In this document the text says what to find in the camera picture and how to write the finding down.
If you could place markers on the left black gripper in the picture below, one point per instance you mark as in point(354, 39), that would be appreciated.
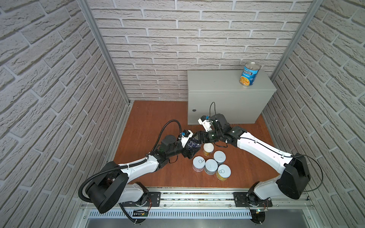
point(187, 149)

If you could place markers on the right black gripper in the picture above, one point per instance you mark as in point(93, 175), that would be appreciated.
point(200, 134)

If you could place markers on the dark purple label can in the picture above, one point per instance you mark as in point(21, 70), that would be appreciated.
point(194, 144)

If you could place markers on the blue label soup can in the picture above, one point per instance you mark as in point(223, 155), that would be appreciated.
point(249, 73)

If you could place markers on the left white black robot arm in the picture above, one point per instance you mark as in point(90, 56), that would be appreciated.
point(112, 186)

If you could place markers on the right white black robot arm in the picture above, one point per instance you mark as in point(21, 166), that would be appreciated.
point(293, 173)

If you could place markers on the white lid orange can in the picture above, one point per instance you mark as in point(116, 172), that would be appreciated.
point(208, 149)

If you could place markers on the white lid purple can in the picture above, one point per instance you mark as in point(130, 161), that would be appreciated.
point(198, 164)

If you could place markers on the silver top can right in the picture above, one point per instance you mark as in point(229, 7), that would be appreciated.
point(219, 157)

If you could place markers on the silver can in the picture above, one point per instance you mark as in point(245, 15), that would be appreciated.
point(211, 167)
point(219, 157)

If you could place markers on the silver top centre can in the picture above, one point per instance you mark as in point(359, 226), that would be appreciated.
point(211, 167)

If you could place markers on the yellow label pull-tab can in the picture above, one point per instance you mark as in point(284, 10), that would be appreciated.
point(223, 172)

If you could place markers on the grey metal cabinet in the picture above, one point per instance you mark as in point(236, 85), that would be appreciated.
point(220, 92)

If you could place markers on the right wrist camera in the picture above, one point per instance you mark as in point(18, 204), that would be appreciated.
point(206, 123)

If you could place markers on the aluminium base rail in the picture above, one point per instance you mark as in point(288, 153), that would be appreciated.
point(221, 198)

